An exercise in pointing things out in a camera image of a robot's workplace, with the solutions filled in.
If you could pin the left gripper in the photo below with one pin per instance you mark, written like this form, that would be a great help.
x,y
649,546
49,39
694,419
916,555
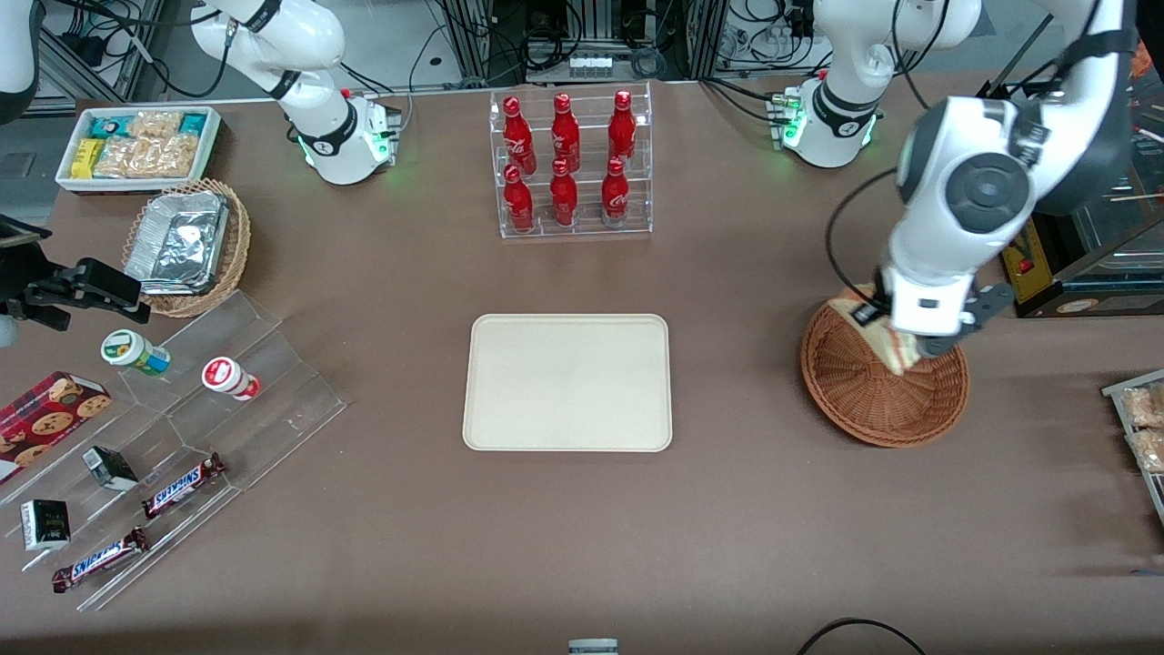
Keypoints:
x,y
866,314

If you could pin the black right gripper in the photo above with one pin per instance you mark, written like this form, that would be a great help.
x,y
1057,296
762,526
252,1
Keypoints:
x,y
20,277

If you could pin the triangular sandwich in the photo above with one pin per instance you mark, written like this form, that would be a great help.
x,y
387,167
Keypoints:
x,y
887,346

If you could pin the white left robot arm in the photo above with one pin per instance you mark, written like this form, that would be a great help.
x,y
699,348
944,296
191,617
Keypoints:
x,y
964,182

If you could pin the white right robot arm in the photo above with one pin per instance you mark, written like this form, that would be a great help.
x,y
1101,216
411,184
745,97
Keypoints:
x,y
323,127

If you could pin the round brown wicker basket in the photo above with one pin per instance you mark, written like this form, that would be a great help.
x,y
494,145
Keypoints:
x,y
864,400

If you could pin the oval tan wicker basket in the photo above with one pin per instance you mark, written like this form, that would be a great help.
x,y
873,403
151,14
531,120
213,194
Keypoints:
x,y
238,246

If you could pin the metal snack tray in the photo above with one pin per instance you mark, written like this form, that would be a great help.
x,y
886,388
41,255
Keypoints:
x,y
1148,496

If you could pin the cream plastic tray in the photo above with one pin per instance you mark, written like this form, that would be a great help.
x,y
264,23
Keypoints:
x,y
566,382

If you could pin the green label yogurt bottle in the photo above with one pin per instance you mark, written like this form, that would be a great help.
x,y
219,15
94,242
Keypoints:
x,y
132,351

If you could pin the silver foil container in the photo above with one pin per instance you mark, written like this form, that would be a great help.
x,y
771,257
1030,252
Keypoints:
x,y
177,241

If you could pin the yellow snack packet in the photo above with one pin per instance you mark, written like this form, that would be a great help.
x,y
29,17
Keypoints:
x,y
85,158

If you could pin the large clear cracker pack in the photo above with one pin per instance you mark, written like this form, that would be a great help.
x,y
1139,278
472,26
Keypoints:
x,y
145,156

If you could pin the red tartan cookie box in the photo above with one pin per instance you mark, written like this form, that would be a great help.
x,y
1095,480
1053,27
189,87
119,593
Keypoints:
x,y
45,423

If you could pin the red label yogurt bottle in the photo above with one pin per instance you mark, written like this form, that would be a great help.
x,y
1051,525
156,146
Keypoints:
x,y
227,377

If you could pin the teal snack packet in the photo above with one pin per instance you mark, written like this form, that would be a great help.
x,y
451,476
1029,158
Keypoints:
x,y
193,123
109,125

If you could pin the small clear cracker pack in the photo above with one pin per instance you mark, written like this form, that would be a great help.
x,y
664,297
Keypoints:
x,y
155,124

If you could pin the small black box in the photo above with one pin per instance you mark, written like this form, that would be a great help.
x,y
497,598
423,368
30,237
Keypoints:
x,y
111,468
45,525

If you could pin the white snack bin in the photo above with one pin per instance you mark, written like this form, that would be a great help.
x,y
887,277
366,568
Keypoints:
x,y
211,146

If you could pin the black machine yellow panel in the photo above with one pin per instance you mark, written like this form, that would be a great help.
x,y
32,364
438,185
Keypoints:
x,y
1091,291

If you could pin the clear acrylic stepped display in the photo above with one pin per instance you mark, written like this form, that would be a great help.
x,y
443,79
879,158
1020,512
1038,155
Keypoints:
x,y
273,400

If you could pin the snickers chocolate bar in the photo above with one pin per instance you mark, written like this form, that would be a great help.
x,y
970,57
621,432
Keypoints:
x,y
182,485
98,559

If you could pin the clear wrapped pastry pack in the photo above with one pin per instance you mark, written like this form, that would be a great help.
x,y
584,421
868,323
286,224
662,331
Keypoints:
x,y
1150,450
1146,407

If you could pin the red cola bottle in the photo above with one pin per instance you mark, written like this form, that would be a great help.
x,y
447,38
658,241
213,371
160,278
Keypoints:
x,y
616,195
564,196
518,202
565,135
517,136
622,129

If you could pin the clear acrylic bottle rack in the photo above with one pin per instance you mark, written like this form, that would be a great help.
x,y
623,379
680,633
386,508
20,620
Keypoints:
x,y
587,227

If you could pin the white power strip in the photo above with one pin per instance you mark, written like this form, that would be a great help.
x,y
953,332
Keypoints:
x,y
589,65

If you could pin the small grey device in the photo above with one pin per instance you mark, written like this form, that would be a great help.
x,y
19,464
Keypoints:
x,y
593,648

